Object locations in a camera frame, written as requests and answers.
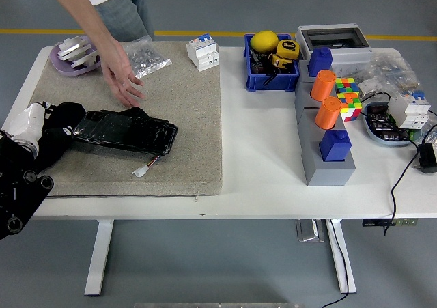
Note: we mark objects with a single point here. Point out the clear bags of small parts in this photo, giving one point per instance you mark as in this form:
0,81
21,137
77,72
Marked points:
389,69

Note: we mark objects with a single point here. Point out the purple plastic tray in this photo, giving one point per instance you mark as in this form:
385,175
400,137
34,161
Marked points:
65,69

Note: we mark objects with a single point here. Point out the person's right hand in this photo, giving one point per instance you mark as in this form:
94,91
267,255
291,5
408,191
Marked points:
117,72

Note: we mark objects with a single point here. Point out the light blue tray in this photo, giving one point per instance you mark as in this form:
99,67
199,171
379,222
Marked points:
372,132

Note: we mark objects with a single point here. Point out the metal floor plate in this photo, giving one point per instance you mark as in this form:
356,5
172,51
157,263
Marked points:
309,231

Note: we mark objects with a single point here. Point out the white plastic bracket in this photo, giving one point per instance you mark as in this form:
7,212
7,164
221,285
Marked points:
83,60
71,46

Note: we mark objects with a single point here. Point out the orange cylinder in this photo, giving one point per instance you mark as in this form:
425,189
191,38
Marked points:
322,86
327,113

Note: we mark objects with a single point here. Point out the person's right forearm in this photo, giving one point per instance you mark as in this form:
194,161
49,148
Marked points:
82,14

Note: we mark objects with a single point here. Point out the black rag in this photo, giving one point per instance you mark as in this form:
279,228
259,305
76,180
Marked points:
70,111

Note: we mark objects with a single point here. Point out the yellow tape measure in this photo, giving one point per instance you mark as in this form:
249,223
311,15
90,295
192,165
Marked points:
280,62
287,48

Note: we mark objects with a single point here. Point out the black electronic modules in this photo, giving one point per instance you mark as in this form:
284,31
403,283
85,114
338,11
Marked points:
382,123

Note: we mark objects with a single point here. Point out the black power adapter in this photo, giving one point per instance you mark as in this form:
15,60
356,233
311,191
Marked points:
426,157

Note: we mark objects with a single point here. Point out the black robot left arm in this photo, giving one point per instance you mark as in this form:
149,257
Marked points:
17,192

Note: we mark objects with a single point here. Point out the white table leg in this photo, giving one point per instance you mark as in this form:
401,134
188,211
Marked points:
99,256
343,253

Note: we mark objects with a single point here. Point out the yellow ball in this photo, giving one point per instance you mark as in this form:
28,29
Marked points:
263,41

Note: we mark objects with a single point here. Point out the grey electrical enclosure box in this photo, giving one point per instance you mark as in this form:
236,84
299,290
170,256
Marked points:
351,60

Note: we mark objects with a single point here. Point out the black glossy panel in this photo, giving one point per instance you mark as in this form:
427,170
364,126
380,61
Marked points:
129,134

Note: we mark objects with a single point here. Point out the white circuit breaker blue switches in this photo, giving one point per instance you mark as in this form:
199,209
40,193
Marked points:
203,53
409,111

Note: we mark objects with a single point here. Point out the grey block holder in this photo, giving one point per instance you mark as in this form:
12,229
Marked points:
327,175

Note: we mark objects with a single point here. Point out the blue plastic bin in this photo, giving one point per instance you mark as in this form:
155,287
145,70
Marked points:
269,82

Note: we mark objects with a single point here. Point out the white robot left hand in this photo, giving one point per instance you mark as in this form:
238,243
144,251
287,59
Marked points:
27,122

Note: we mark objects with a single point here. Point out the table control panel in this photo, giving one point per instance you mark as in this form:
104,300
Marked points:
389,222

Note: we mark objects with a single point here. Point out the dark tool in bin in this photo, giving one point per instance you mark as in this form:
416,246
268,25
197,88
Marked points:
257,65

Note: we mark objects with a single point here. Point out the clear bag of metal parts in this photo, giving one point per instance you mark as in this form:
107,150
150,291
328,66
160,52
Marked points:
150,60

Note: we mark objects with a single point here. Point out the blue block with knob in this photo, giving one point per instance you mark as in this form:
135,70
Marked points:
319,62
334,147

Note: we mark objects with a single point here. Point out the colourful puzzle cube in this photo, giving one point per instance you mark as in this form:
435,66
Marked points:
348,85
351,108

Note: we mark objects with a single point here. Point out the grey-brown mat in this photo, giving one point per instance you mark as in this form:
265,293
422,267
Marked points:
170,134

